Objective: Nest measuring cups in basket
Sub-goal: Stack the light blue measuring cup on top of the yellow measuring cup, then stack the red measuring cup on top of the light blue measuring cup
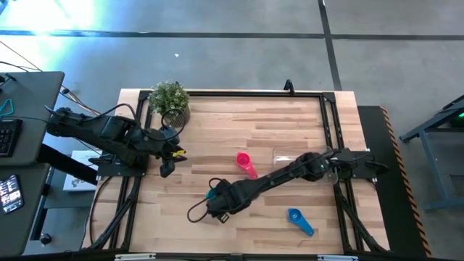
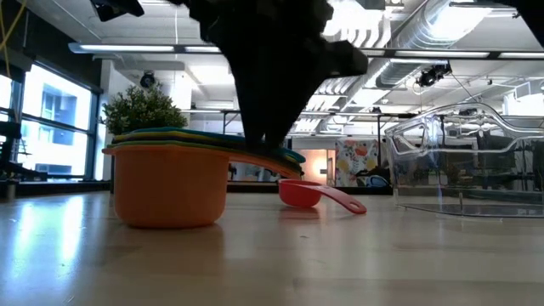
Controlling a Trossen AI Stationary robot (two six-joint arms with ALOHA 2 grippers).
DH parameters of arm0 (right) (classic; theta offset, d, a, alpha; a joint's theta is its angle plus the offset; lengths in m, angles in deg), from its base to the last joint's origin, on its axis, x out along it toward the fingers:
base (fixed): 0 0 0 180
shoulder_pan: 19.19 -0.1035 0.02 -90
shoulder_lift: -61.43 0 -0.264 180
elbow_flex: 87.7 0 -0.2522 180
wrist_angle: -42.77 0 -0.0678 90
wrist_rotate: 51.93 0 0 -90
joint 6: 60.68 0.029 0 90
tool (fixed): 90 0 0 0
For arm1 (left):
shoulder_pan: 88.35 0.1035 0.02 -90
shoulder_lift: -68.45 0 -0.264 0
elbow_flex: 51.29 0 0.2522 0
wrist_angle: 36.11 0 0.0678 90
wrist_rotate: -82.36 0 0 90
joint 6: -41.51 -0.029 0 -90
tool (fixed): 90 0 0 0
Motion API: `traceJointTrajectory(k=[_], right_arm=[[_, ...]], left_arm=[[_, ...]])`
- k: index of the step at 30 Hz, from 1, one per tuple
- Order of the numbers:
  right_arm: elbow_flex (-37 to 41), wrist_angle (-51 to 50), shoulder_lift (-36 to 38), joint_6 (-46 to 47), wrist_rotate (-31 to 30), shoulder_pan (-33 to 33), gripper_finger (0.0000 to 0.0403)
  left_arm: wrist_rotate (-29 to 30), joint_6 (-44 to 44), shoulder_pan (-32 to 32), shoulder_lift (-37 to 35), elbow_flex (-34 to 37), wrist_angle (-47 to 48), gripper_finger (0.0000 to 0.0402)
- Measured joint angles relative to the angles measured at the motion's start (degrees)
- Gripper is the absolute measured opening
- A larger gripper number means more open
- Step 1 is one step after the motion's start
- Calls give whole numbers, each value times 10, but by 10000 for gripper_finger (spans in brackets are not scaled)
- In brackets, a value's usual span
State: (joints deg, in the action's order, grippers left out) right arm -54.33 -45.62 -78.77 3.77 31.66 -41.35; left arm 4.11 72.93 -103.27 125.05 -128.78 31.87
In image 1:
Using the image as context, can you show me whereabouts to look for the grey side desk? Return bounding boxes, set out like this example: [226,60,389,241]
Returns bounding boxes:
[0,70,66,167]
[0,162,51,257]

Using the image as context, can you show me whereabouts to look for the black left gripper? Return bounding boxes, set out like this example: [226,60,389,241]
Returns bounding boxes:
[151,136,189,179]

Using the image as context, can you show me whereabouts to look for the potted plant in striped pot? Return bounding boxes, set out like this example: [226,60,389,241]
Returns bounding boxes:
[148,80,191,128]

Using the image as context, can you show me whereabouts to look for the black frame bracket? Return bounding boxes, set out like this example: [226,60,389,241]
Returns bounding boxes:
[283,78,297,96]

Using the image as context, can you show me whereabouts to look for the black diagonal support beam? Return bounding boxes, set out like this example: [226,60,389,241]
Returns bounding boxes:
[36,143,99,186]

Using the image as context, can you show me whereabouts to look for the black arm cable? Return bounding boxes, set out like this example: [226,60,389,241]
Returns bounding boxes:
[82,103,189,143]
[186,176,223,223]

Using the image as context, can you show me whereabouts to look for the black smartphone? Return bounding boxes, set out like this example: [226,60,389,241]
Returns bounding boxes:
[0,174,25,215]

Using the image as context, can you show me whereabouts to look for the black hazard-striped floor mat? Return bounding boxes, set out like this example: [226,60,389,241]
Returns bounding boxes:
[357,105,433,259]

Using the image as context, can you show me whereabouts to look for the black keyboard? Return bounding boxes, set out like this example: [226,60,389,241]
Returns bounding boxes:
[0,118,24,159]

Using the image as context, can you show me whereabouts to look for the thin floor cables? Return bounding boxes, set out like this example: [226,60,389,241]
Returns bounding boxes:
[0,38,114,126]

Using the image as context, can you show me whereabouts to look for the white paper booklet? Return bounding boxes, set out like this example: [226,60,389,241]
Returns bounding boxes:
[62,149,102,192]

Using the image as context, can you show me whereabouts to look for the red plastic measuring cup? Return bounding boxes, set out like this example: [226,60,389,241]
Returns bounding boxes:
[236,152,260,181]

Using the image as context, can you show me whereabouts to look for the clear plastic basket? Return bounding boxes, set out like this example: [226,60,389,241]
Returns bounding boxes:
[272,144,340,188]

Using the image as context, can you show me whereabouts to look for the teal cord loop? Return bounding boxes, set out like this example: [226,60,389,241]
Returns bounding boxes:
[0,98,15,118]

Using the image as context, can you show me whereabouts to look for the white table edge bracket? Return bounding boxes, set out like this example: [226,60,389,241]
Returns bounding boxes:
[317,254,360,261]
[114,253,157,261]

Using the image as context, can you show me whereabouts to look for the blue-grey metal cart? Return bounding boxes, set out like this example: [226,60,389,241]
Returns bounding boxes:
[399,94,464,213]

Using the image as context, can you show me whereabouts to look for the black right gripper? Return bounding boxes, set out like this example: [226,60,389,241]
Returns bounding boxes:
[205,177,255,224]

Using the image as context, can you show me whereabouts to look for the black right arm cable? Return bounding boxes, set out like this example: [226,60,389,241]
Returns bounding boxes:
[186,176,223,223]

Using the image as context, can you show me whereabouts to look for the blue plastic measuring cup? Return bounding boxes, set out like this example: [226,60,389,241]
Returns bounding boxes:
[287,207,315,238]

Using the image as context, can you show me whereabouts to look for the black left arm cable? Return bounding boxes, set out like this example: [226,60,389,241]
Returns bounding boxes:
[82,103,189,143]

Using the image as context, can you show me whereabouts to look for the black table frame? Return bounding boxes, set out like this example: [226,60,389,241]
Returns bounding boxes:
[82,88,391,254]

